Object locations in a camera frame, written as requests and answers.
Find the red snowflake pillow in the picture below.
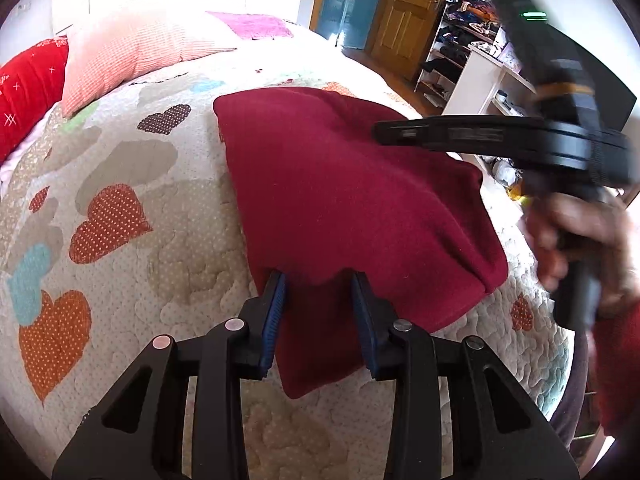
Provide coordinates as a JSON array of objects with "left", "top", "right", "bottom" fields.
[{"left": 0, "top": 36, "right": 69, "bottom": 166}]

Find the heart patterned quilt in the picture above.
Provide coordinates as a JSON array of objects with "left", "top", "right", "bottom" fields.
[{"left": 0, "top": 25, "right": 571, "bottom": 480}]

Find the open shelf with clothes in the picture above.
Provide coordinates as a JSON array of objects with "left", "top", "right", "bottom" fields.
[{"left": 414, "top": 0, "right": 506, "bottom": 111}]

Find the black monitor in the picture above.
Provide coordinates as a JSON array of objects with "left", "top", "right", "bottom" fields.
[{"left": 580, "top": 50, "right": 640, "bottom": 131}]

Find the maroon knit sweater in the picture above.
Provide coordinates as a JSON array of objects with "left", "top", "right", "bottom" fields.
[{"left": 212, "top": 86, "right": 510, "bottom": 401}]

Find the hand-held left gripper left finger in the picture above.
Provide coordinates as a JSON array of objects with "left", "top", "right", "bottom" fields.
[{"left": 51, "top": 271, "right": 288, "bottom": 480}]

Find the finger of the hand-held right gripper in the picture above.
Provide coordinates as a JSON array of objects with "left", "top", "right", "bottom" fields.
[{"left": 372, "top": 114, "right": 551, "bottom": 153}]

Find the person's right hand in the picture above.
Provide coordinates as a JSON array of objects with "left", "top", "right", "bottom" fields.
[{"left": 525, "top": 192, "right": 640, "bottom": 318}]

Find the purple fuzzy cloth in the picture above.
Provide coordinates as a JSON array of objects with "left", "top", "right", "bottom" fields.
[{"left": 205, "top": 10, "right": 296, "bottom": 42}]

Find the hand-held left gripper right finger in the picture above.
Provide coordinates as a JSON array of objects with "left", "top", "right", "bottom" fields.
[{"left": 350, "top": 271, "right": 581, "bottom": 480}]

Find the white desk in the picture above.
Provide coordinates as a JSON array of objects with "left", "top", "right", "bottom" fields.
[{"left": 440, "top": 42, "right": 538, "bottom": 171}]

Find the pink ribbed pillow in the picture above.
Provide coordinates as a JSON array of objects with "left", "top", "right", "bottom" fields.
[{"left": 60, "top": 10, "right": 238, "bottom": 116}]

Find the wooden panel door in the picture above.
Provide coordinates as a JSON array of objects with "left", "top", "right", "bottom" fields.
[{"left": 364, "top": 0, "right": 458, "bottom": 81}]

